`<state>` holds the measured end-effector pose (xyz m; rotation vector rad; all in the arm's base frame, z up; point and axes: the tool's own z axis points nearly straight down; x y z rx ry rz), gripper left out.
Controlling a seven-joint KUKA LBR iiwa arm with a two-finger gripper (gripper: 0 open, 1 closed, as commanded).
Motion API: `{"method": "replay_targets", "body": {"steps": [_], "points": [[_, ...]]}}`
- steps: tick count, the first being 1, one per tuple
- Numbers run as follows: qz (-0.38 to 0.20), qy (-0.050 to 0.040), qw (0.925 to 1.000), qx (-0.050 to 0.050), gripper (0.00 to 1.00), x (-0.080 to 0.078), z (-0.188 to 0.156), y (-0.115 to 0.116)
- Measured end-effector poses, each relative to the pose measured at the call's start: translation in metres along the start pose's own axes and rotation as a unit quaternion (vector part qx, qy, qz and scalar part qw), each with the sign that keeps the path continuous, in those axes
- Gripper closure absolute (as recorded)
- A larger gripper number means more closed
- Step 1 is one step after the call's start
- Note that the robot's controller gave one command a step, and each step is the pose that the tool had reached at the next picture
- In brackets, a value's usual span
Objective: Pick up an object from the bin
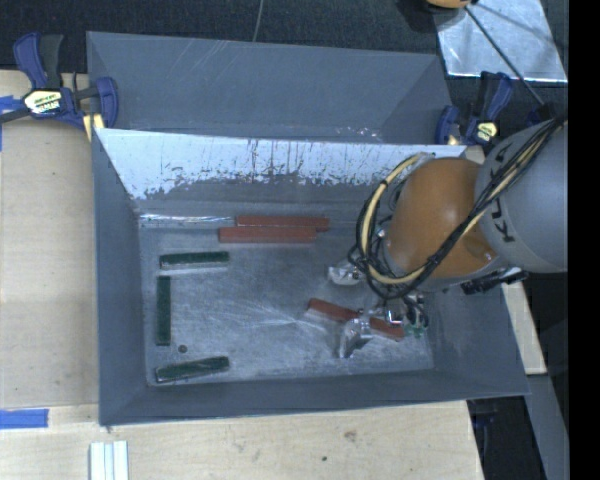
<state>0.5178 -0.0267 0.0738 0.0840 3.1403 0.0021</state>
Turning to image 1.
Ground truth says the dark green flat block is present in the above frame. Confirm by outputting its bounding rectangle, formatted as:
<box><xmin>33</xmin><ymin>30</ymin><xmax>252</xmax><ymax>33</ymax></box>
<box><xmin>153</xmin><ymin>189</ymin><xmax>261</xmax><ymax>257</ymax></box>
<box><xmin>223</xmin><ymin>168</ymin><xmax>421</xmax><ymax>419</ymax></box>
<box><xmin>158</xmin><ymin>250</ymin><xmax>231</xmax><ymax>271</ymax></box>
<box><xmin>154</xmin><ymin>355</ymin><xmax>231</xmax><ymax>385</ymax></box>
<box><xmin>154</xmin><ymin>274</ymin><xmax>173</xmax><ymax>347</ymax></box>

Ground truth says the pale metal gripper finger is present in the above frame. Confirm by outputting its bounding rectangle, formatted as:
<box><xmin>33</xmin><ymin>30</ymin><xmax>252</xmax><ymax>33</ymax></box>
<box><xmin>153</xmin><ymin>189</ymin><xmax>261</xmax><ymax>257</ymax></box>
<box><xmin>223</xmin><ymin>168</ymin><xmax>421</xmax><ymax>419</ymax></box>
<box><xmin>327</xmin><ymin>264</ymin><xmax>363</xmax><ymax>288</ymax></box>
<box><xmin>335</xmin><ymin>316</ymin><xmax>377</xmax><ymax>360</ymax></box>

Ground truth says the black cylinder on white bracket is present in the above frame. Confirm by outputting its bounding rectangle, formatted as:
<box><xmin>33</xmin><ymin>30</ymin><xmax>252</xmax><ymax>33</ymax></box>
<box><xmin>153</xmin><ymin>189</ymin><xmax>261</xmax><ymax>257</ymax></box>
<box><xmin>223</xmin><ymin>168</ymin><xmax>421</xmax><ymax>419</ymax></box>
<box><xmin>460</xmin><ymin>266</ymin><xmax>529</xmax><ymax>296</ymax></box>

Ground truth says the red-brown flat block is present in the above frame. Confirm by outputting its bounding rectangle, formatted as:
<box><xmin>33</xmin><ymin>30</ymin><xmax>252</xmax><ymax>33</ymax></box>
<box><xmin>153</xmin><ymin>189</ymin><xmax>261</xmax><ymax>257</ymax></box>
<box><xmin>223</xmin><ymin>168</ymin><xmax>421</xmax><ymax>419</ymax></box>
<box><xmin>217</xmin><ymin>225</ymin><xmax>318</xmax><ymax>245</ymax></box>
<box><xmin>306</xmin><ymin>297</ymin><xmax>407</xmax><ymax>342</ymax></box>

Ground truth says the grey metal bin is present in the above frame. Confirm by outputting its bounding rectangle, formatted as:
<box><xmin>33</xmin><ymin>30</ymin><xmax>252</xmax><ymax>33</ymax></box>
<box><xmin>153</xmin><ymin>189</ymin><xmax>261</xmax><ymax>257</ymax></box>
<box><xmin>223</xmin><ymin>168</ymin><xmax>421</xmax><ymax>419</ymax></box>
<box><xmin>85</xmin><ymin>30</ymin><xmax>532</xmax><ymax>427</ymax></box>

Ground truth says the pale wood flat board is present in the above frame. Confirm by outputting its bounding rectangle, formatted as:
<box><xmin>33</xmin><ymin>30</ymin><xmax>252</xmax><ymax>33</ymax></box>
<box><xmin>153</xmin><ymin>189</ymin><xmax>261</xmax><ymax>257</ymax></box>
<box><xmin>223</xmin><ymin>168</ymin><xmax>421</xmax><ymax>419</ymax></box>
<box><xmin>0</xmin><ymin>121</ymin><xmax>101</xmax><ymax>410</ymax></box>

